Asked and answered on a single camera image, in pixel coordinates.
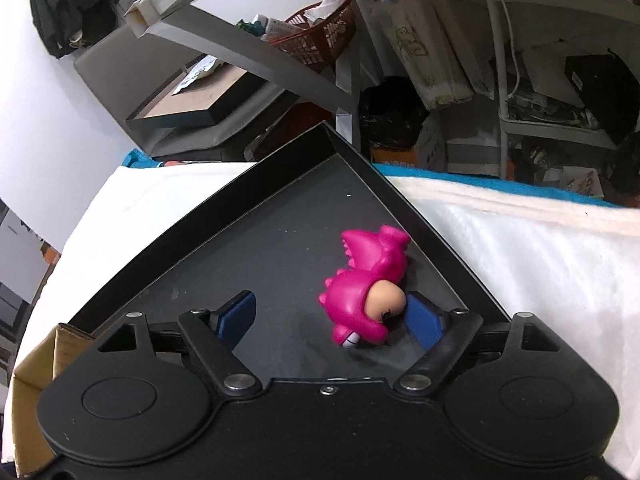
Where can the black hanging jacket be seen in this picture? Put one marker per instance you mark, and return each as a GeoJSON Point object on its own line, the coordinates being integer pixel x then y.
{"type": "Point", "coordinates": [65, 5]}

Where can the brown cardboard box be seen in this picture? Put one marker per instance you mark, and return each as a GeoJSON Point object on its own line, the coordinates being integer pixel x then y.
{"type": "Point", "coordinates": [30, 385]}

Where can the black plastic bag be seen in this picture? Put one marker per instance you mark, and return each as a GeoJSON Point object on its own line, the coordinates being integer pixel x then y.
{"type": "Point", "coordinates": [392, 112]}

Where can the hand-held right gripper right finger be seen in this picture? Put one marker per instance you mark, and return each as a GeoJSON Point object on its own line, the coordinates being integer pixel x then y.
{"type": "Point", "coordinates": [425, 322]}

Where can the white shelf rack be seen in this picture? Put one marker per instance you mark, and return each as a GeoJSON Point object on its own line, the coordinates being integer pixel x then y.
{"type": "Point", "coordinates": [550, 130]}

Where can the pink dinosaur figurine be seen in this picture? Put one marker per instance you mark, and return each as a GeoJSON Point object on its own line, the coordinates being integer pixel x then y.
{"type": "Point", "coordinates": [360, 285]}

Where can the crumpled plastic packet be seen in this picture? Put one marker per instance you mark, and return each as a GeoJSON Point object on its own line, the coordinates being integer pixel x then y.
{"type": "Point", "coordinates": [197, 72]}

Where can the white printed tote bag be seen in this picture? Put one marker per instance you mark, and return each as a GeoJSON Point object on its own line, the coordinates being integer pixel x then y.
{"type": "Point", "coordinates": [425, 45]}

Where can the orange box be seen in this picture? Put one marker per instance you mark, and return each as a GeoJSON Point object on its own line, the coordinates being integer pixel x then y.
{"type": "Point", "coordinates": [395, 154]}

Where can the black picture frame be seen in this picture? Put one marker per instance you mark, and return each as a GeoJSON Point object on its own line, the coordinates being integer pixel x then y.
{"type": "Point", "coordinates": [200, 100]}

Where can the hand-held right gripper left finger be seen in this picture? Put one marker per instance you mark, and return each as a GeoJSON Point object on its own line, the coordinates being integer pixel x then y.
{"type": "Point", "coordinates": [236, 316]}

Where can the orange plastic basket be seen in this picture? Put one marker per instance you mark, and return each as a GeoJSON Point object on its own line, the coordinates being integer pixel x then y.
{"type": "Point", "coordinates": [320, 35]}

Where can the black tray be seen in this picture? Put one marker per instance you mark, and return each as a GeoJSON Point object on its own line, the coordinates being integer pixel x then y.
{"type": "Point", "coordinates": [250, 240]}

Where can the white fleece blanket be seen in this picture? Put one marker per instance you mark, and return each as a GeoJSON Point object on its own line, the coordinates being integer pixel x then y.
{"type": "Point", "coordinates": [525, 270]}

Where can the grey table frame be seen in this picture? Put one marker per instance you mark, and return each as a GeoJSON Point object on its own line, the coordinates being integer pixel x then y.
{"type": "Point", "coordinates": [240, 47]}

